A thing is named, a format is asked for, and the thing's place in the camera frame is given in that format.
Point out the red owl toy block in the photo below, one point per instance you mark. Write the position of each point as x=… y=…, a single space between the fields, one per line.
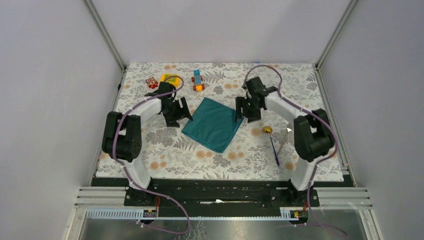
x=152 y=82

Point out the blue orange toy car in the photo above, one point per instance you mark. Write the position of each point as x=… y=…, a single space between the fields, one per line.
x=197 y=80

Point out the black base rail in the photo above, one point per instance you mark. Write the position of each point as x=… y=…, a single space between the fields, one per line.
x=212 y=198

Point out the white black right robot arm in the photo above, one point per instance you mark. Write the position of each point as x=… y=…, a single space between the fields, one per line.
x=313 y=137

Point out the teal cloth napkin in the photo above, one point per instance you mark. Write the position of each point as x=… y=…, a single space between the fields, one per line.
x=213 y=125

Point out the silver utensil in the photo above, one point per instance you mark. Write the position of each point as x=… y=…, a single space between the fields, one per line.
x=288 y=130

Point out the gold purple spoon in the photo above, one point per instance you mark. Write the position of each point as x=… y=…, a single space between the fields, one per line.
x=269 y=131

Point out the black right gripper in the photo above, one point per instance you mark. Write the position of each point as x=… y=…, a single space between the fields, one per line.
x=240 y=102

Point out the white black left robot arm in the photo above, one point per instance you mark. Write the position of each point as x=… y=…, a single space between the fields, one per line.
x=122 y=137

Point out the yellow toy brick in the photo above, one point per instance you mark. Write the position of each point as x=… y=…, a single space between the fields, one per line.
x=171 y=78

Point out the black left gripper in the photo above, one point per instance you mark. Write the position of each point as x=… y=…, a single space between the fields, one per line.
x=171 y=120

